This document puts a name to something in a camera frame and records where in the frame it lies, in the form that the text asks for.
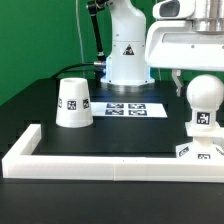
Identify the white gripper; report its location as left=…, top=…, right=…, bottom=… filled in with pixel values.
left=145, top=20, right=224, bottom=97

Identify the white lamp bulb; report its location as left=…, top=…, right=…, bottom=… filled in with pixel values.
left=187, top=74, right=224, bottom=131

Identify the white lamp base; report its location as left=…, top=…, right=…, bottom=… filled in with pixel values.
left=176, top=122, right=224, bottom=160

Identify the white lamp shade cone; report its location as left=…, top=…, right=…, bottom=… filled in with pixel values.
left=56, top=78, right=93, bottom=128

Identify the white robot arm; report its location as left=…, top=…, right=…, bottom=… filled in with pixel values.
left=101, top=0, right=224, bottom=92

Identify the paper sheet with markers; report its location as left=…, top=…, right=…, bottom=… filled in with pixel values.
left=91, top=102, right=167, bottom=118

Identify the white U-shaped fence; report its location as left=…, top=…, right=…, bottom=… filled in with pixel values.
left=2, top=124, right=224, bottom=183

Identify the black cable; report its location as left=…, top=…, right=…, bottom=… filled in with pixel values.
left=50, top=61, right=108, bottom=80

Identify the thin white cable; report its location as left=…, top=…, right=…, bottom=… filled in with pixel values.
left=75, top=0, right=86, bottom=79

